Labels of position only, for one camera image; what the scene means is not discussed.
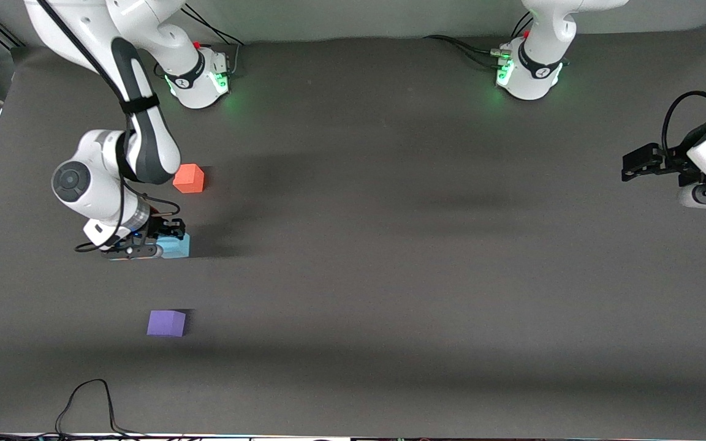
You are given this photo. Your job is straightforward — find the light blue cube block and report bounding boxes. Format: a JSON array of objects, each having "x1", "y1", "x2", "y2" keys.
[{"x1": 158, "y1": 233, "x2": 191, "y2": 259}]

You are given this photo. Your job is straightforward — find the orange cube block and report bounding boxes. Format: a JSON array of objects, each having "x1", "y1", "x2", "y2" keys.
[{"x1": 173, "y1": 164, "x2": 205, "y2": 194}]

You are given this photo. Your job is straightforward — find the purple cube block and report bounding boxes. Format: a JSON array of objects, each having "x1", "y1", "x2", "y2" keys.
[{"x1": 146, "y1": 310, "x2": 187, "y2": 338}]

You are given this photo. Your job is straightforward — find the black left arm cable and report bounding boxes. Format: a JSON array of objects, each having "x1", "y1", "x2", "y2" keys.
[{"x1": 662, "y1": 91, "x2": 706, "y2": 161}]

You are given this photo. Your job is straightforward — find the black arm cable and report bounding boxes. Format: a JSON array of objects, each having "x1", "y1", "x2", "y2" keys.
[
  {"x1": 36, "y1": 0, "x2": 181, "y2": 253},
  {"x1": 662, "y1": 91, "x2": 706, "y2": 161}
]

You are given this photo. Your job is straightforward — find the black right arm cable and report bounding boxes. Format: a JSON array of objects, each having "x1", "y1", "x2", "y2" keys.
[{"x1": 36, "y1": 0, "x2": 181, "y2": 253}]

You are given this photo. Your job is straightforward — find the black looped table cable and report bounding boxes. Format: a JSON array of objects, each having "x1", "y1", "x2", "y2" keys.
[{"x1": 55, "y1": 379, "x2": 145, "y2": 439}]

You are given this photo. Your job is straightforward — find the black left base cable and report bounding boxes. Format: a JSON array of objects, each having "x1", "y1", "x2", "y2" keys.
[
  {"x1": 423, "y1": 34, "x2": 501, "y2": 56},
  {"x1": 448, "y1": 40, "x2": 507, "y2": 69}
]

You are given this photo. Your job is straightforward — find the black base cable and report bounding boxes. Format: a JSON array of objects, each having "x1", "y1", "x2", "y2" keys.
[
  {"x1": 448, "y1": 40, "x2": 507, "y2": 69},
  {"x1": 423, "y1": 34, "x2": 501, "y2": 56},
  {"x1": 181, "y1": 3, "x2": 245, "y2": 47}
]

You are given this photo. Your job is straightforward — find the black right base cable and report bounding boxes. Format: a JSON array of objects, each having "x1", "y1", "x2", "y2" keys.
[{"x1": 181, "y1": 3, "x2": 245, "y2": 47}]

